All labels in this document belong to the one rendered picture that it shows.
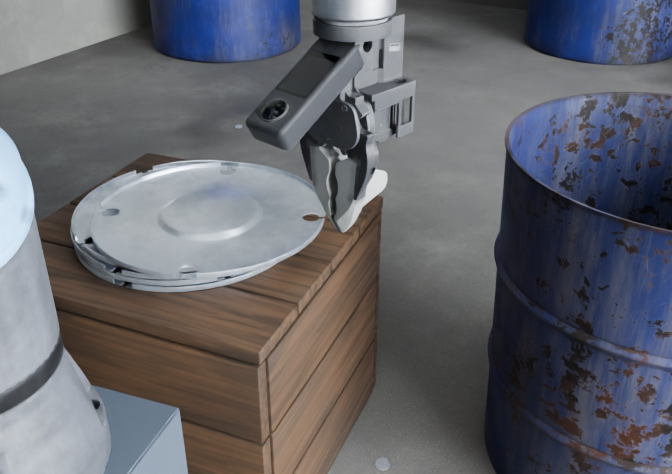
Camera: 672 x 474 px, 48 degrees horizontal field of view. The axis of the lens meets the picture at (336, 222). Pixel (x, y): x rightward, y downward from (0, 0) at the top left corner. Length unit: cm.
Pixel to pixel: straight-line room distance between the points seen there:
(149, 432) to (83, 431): 6
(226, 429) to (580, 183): 63
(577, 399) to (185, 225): 51
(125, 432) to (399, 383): 76
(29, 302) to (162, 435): 16
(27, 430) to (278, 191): 59
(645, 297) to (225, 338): 43
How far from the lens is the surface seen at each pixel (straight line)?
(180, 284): 87
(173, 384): 88
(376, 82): 71
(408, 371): 130
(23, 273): 45
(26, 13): 299
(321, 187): 74
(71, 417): 51
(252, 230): 91
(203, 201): 98
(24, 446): 49
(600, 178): 119
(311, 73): 67
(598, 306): 85
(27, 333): 46
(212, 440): 90
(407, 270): 155
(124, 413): 59
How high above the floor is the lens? 84
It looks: 29 degrees down
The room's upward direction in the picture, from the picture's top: straight up
